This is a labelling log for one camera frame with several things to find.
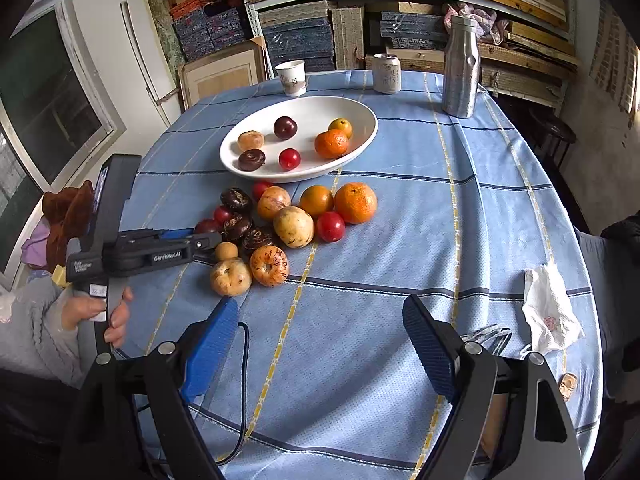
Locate stacked dark boxes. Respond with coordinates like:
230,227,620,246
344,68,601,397
259,0,335,73

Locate orange speckled fruit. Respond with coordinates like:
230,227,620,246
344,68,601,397
250,245,288,287

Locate grey knitted left forearm sleeve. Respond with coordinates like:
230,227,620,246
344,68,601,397
0,276,84,387

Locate white crumpled tissue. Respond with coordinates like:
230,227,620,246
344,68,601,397
522,262,585,356

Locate white oval plate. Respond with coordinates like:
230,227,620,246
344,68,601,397
219,96,378,183

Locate dark brown fruit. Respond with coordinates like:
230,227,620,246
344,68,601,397
238,148,266,171

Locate black cable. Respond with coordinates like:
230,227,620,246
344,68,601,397
214,320,252,463

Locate brown plush toy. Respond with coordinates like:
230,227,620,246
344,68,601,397
42,180,94,273

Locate pale yellow apple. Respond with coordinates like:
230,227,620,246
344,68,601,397
209,258,253,297

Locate yellow potato-like fruit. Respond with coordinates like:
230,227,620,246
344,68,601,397
272,206,314,248

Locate large tan ribbed fruit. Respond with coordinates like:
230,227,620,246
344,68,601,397
238,130,265,152

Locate wooden framed panel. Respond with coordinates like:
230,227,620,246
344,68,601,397
178,38,268,110

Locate large orange tangerine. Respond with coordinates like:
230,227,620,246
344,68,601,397
334,182,378,224

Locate small tan round fruit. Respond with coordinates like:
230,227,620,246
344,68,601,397
214,242,239,261

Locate person's left hand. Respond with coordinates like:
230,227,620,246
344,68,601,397
61,286,134,348

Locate white paper cup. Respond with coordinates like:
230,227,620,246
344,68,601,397
276,60,307,98

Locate keys with leather strap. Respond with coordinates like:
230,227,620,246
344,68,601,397
559,372,578,402

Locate orange persimmon fruit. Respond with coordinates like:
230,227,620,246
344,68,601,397
298,184,334,219

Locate silver metal bottle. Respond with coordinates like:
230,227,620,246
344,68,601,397
442,15,480,118

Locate red cherry tomato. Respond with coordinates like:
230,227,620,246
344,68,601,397
252,181,272,200

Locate white drink can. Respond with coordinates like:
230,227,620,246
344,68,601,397
371,53,401,94

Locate blue checked tablecloth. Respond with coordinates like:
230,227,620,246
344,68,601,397
106,69,604,480

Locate small yellow orange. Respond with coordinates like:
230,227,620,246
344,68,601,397
329,117,352,139

